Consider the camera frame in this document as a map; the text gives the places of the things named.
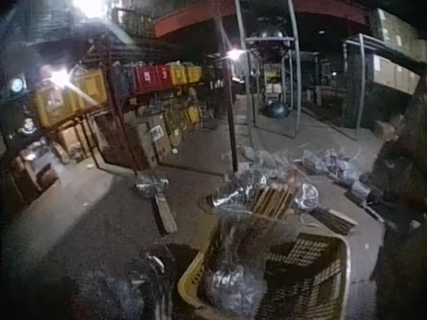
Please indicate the grey metal frame rack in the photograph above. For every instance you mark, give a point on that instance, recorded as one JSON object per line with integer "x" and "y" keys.
{"x": 270, "y": 66}

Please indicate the small clear filled bag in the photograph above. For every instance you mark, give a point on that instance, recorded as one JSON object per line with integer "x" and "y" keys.
{"x": 151, "y": 186}

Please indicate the dark heap of goods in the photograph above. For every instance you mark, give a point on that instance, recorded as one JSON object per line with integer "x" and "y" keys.
{"x": 403, "y": 200}

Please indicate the yellow plastic lattice crate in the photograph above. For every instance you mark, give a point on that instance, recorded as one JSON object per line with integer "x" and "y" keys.
{"x": 313, "y": 283}

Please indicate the clear bag of dark parts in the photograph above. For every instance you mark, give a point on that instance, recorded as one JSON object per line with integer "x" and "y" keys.
{"x": 230, "y": 286}

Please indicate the heap of clear filled bags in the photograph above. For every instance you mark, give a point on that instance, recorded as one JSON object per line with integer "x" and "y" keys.
{"x": 240, "y": 193}

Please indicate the wooden plank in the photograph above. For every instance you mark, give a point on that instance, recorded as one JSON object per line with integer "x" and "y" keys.
{"x": 165, "y": 213}

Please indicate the bundle of wooden slats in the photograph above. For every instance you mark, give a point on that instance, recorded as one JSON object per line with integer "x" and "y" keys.
{"x": 335, "y": 220}

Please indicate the dark dome-shaped bowl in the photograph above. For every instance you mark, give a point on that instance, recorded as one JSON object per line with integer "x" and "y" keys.
{"x": 277, "y": 109}

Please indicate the round blue wall fixture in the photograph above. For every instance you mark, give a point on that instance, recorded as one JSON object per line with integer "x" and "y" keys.
{"x": 17, "y": 85}

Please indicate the wooden slat pallet piece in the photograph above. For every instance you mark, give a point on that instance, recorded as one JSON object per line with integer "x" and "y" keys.
{"x": 272, "y": 200}

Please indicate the dark bundle with white streaks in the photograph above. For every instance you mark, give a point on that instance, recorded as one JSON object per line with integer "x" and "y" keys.
{"x": 151, "y": 283}

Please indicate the storage rack with coloured crates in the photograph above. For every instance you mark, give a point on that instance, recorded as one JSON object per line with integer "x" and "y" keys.
{"x": 146, "y": 110}

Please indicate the row of clear filled bags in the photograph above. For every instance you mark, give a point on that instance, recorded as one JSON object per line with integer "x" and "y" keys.
{"x": 327, "y": 165}

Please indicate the cluttered low work table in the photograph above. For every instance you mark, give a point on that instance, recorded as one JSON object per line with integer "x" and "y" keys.
{"x": 33, "y": 170}

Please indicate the shelf with brown cartons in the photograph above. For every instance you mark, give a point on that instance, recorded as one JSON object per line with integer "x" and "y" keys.
{"x": 383, "y": 70}

